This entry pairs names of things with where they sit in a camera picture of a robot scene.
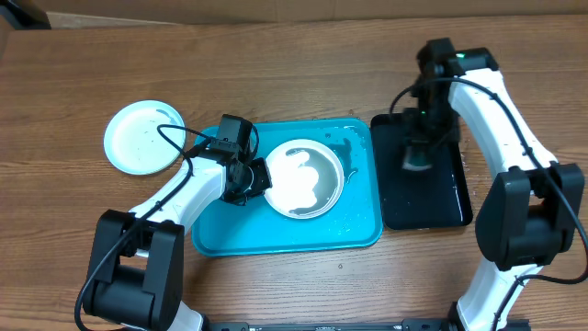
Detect green sponge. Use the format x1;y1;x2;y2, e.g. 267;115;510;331
402;147;432;172

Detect pink white plate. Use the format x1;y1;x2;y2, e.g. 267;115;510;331
264;139;344;220

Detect brown cardboard backdrop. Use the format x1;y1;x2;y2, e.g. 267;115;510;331
34;0;587;24

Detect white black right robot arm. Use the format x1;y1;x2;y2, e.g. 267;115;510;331
402;40;587;330

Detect light blue plate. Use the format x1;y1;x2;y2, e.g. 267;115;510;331
103;100;185;175

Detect teal plastic tray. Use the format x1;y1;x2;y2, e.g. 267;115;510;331
191;118;383;257

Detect black rectangular tray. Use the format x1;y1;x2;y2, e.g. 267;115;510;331
370;114;473;230

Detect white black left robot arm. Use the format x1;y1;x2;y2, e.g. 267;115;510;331
73;145;271;330

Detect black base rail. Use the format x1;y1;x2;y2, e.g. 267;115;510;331
201;317;532;331

